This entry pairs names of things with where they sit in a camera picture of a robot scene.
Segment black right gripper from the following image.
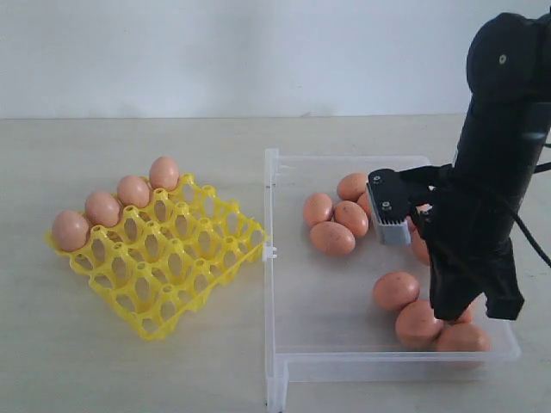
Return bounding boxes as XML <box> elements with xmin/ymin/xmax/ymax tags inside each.
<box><xmin>415</xmin><ymin>172</ymin><xmax>524</xmax><ymax>321</ymax></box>

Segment brown speckled egg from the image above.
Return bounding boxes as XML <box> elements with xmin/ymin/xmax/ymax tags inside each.
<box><xmin>309</xmin><ymin>221</ymin><xmax>356</xmax><ymax>256</ymax></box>
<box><xmin>333</xmin><ymin>200</ymin><xmax>369</xmax><ymax>237</ymax></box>
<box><xmin>411</xmin><ymin>231</ymin><xmax>430</xmax><ymax>267</ymax></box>
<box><xmin>395</xmin><ymin>299</ymin><xmax>444</xmax><ymax>350</ymax></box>

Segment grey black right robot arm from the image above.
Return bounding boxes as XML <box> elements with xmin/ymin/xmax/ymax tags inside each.
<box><xmin>421</xmin><ymin>13</ymin><xmax>550</xmax><ymax>321</ymax></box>

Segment brown speckled egg front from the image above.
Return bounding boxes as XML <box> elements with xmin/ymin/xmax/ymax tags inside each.
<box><xmin>395</xmin><ymin>299</ymin><xmax>444</xmax><ymax>350</ymax></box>

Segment clear plastic box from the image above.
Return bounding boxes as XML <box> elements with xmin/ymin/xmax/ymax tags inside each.
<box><xmin>263</xmin><ymin>149</ymin><xmax>520</xmax><ymax>412</ymax></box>

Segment yellow plastic egg tray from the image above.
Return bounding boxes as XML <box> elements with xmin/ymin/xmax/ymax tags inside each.
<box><xmin>45</xmin><ymin>173</ymin><xmax>267</xmax><ymax>340</ymax></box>

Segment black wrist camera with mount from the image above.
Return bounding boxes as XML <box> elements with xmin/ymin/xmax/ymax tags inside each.
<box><xmin>367</xmin><ymin>164</ymin><xmax>452</xmax><ymax>246</ymax></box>

